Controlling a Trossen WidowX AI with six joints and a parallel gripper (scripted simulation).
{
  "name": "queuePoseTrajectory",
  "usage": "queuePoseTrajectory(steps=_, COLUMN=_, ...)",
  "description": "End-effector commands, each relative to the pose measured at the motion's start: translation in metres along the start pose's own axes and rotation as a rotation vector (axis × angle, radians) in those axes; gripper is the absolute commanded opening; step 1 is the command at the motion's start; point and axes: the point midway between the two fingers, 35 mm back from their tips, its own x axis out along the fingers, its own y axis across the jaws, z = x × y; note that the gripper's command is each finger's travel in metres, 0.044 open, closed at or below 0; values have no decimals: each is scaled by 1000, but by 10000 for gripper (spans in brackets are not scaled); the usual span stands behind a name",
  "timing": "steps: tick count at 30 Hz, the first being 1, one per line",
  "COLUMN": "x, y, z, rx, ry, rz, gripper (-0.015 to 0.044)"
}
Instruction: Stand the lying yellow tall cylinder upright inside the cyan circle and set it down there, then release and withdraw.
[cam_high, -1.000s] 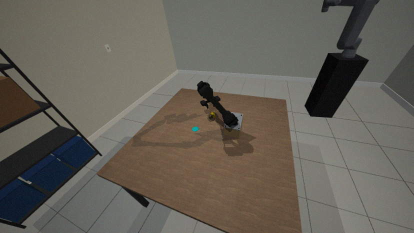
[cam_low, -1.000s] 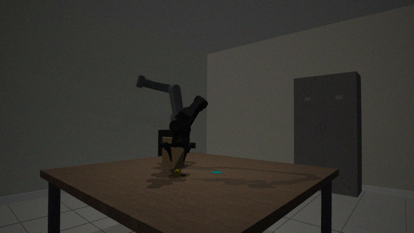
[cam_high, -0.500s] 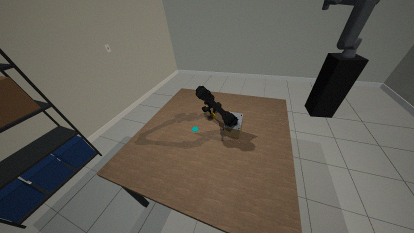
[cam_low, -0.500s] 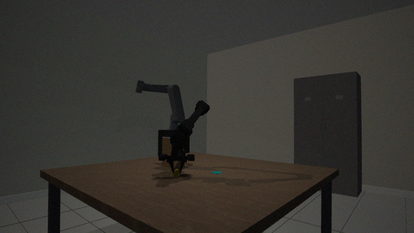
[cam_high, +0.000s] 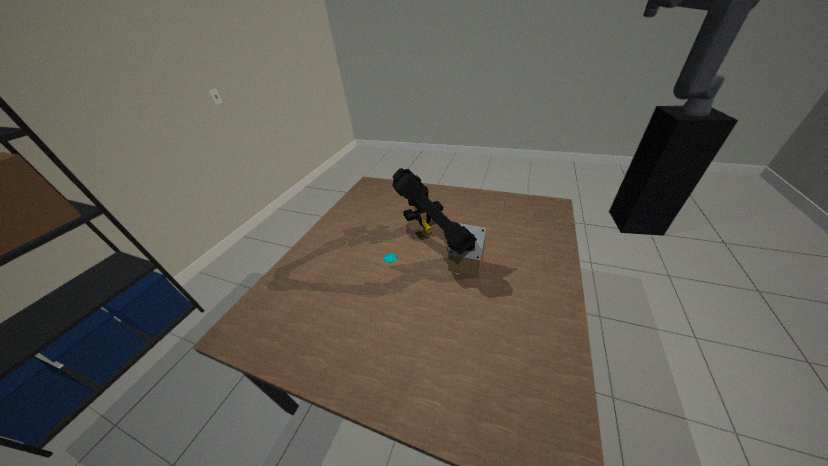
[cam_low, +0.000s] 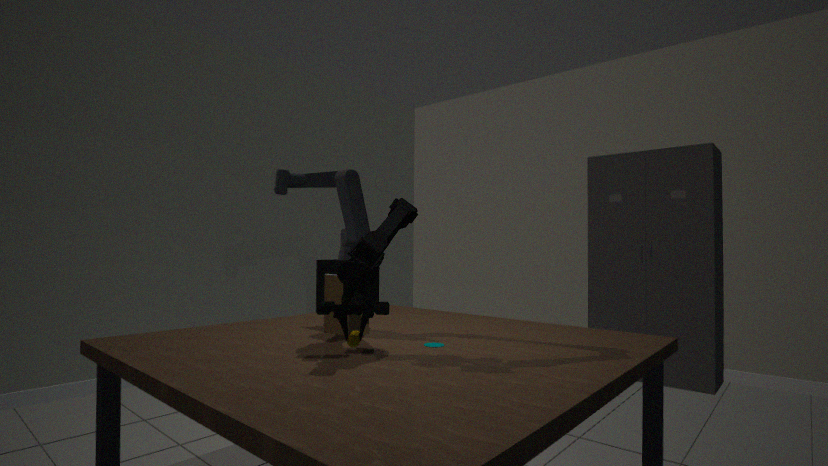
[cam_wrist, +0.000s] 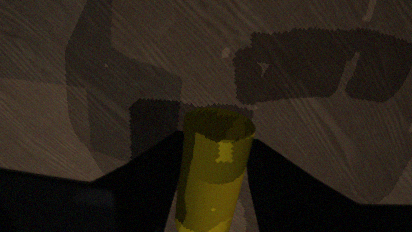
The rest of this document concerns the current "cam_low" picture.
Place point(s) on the yellow cylinder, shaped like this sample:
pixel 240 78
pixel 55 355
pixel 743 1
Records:
pixel 353 339

